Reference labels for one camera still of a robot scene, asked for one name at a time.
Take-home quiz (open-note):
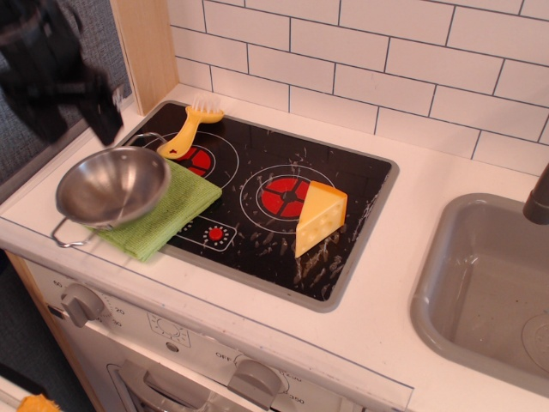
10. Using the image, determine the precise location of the black toy stovetop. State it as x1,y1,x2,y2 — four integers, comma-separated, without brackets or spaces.
56,100,400,313

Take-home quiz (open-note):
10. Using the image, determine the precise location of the grey sink basin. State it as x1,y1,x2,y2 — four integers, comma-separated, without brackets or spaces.
411,193,548,397

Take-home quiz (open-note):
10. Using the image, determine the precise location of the orange fuzzy object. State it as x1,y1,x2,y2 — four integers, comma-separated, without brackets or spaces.
16,394,61,412

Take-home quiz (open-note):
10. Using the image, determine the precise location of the grey left oven knob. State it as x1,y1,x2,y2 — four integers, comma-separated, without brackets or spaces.
61,284,105,328

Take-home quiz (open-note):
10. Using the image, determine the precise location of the silver metal pot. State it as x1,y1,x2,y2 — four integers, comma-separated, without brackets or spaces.
51,146,172,248

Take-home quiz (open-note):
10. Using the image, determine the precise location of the yellow dish brush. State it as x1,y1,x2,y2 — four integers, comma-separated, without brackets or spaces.
157,94,224,160

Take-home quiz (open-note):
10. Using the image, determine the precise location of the grey oven door handle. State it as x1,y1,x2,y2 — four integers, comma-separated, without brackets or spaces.
118,360,235,411

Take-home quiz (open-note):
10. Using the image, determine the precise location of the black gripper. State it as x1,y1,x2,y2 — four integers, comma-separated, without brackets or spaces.
1,1,124,146

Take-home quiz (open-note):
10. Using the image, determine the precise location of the grey faucet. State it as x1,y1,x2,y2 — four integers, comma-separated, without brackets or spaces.
522,166,549,225

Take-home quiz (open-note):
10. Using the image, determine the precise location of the grey right oven knob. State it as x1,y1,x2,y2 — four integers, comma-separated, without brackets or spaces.
227,360,282,410

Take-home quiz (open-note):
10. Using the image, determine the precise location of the yellow cheese wedge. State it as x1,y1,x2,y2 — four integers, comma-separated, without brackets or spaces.
294,181,348,258

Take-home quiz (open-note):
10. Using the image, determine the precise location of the wooden side post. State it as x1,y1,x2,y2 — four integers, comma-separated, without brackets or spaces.
111,0,178,115

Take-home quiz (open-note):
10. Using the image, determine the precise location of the grey oven knob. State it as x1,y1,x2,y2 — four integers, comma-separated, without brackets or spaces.
61,284,105,328
227,360,282,410

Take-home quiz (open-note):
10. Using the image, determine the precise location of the green cloth napkin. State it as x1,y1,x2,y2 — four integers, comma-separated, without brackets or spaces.
99,161,222,262

